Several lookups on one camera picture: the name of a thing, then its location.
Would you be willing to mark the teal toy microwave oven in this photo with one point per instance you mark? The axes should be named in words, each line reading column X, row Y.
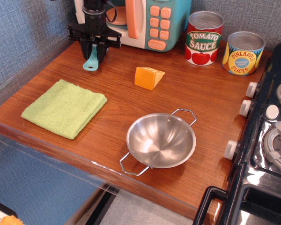
column 154, row 25

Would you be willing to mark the green folded cloth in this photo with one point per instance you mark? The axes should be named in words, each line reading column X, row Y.
column 65, row 109

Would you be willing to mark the tomato sauce toy can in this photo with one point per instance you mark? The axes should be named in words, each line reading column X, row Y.
column 204, row 32

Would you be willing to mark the pineapple slices toy can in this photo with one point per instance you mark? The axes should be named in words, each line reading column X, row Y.
column 243, row 52

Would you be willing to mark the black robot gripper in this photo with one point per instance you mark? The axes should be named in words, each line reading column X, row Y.
column 94, row 29

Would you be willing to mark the white stove knob lower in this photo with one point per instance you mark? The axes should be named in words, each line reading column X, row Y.
column 230, row 149

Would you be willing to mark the white stove knob middle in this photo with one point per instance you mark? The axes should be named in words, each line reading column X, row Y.
column 244, row 109

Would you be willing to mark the orange toy cheese wedge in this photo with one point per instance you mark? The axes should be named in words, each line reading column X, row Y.
column 147, row 77

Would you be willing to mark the white stove knob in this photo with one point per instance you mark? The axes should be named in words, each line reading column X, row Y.
column 251, row 89
column 230, row 149
column 244, row 109

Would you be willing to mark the white stove knob upper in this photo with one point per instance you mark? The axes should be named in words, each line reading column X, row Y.
column 251, row 89

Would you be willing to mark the steel bowl with wire handles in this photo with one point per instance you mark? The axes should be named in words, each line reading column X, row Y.
column 161, row 140

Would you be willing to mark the black toy stove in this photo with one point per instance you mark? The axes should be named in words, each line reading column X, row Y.
column 253, row 196

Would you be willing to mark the orange object bottom left corner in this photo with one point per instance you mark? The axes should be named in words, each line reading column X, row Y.
column 11, row 220

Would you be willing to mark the teal dish brush white bristles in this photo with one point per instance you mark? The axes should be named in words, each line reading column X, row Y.
column 92, row 63

